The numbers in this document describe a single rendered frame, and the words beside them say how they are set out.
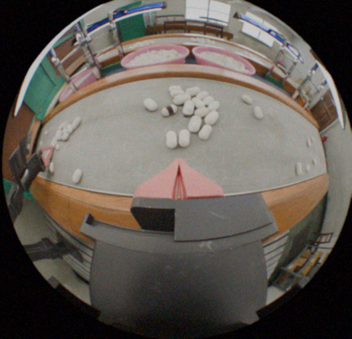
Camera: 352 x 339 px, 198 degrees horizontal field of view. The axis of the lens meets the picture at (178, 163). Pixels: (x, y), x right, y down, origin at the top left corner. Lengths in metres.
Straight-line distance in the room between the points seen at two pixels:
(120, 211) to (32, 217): 1.70
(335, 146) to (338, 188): 1.17
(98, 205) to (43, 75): 0.95
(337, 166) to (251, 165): 4.30
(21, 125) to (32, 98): 0.17
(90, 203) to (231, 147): 0.29
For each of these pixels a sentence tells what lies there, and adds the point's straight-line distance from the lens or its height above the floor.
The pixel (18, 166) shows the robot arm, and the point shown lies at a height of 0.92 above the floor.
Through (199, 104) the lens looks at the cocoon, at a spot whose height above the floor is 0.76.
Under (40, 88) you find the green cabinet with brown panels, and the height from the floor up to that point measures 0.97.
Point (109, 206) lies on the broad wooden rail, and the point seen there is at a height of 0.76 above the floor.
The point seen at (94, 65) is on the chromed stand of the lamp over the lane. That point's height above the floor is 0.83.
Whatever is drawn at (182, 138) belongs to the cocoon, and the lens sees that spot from 0.20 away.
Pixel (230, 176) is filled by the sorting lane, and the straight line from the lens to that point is 0.22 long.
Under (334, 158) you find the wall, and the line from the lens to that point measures 4.49.
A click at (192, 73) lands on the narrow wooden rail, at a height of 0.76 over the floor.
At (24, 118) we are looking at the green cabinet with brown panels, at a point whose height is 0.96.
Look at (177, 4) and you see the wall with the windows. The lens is 5.29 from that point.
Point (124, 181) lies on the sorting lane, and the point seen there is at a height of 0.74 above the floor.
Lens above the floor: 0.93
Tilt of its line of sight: 77 degrees down
